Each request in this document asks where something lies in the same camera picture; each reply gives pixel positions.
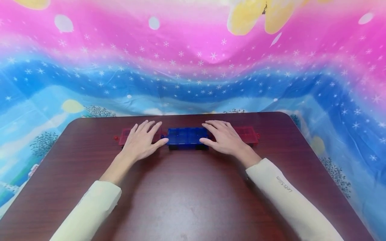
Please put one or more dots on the person's left index finger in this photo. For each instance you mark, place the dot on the person's left index finger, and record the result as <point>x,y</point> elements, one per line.
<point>155,131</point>

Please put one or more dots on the person's right forearm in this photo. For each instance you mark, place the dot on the person's right forearm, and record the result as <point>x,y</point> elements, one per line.
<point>289,197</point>

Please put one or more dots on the person's left little finger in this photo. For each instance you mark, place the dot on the person's left little finger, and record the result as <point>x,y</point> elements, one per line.
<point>132,131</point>

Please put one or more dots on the person's left ring finger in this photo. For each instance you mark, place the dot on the person's left ring finger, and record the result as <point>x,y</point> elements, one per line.
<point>142,127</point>

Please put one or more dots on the red toy train car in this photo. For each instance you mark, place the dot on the red toy train car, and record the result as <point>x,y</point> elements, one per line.
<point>248,134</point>
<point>123,135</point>

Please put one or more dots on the person's right hand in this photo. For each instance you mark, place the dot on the person's right hand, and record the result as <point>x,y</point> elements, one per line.
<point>226,141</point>

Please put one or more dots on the person's right ring finger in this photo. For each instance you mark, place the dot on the person's right ring finger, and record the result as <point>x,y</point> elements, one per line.
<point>224,126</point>

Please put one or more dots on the person's left hand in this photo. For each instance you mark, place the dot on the person's left hand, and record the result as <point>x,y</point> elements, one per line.
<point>140,144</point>

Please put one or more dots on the person's right index finger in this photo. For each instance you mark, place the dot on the person's right index finger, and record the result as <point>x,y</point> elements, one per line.
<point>210,130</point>

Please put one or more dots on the blue toy train car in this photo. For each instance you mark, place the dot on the blue toy train car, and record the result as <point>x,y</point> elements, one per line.
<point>187,137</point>

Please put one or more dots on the person's right middle finger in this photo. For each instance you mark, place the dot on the person's right middle finger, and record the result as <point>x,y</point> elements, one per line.
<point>216,126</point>

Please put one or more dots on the person's left middle finger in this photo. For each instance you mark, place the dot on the person's left middle finger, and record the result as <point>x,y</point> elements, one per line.
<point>149,128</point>

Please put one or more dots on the person's left forearm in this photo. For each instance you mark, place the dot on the person's left forearm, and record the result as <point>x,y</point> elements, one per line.
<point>99,197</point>

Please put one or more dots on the person's right little finger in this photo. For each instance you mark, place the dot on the person's right little finger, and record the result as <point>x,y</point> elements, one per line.
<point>232,128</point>

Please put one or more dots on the person's right thumb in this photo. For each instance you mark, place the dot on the person's right thumb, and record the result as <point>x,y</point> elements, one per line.
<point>207,143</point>

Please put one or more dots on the person's left thumb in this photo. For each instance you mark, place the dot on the person's left thumb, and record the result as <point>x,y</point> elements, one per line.
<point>160,145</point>

